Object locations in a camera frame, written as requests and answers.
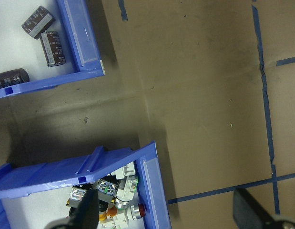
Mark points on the white foam bin liner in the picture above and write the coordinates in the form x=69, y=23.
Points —
x=30, y=210
x=11, y=47

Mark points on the white switch block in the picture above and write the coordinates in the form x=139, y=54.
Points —
x=125, y=170

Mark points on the white green push button switch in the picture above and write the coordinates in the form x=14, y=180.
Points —
x=128, y=189

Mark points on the dark brown cylindrical capacitor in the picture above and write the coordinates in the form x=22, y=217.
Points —
x=37, y=22
x=53, y=48
x=11, y=80

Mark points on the blue bin with switches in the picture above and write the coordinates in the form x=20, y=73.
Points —
x=42, y=176

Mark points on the black clear contact block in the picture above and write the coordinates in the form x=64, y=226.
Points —
x=106, y=187

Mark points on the clear contact block switch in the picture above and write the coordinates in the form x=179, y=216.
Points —
x=77, y=195

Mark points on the yellow dome push button switch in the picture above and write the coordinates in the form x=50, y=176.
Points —
x=105, y=212

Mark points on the blue bin with capacitors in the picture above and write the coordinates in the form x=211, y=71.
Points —
x=66, y=77

